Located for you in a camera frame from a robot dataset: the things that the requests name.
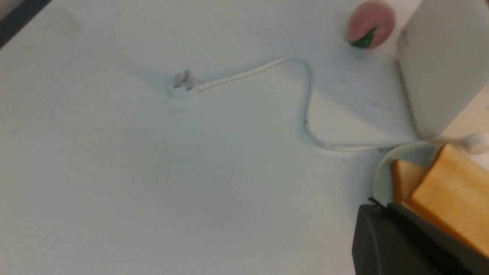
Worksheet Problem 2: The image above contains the white toaster power cord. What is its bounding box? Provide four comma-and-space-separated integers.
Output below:
168, 57, 400, 152

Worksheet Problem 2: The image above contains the toasted bread slice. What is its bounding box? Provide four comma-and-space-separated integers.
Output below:
405, 143, 489, 256
390, 159, 428, 202

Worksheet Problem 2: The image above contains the pink peach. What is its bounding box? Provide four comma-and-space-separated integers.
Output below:
346, 0, 397, 49

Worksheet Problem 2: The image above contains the white two-slot toaster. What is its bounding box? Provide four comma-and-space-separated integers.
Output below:
397, 0, 489, 155

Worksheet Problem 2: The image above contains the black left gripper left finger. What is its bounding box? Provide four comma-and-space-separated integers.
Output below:
352, 198, 442, 275

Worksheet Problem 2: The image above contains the pale blue-green plate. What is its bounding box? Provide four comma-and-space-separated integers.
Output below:
372, 142, 441, 207

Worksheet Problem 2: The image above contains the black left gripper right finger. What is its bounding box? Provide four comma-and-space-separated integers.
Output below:
386, 203, 488, 275

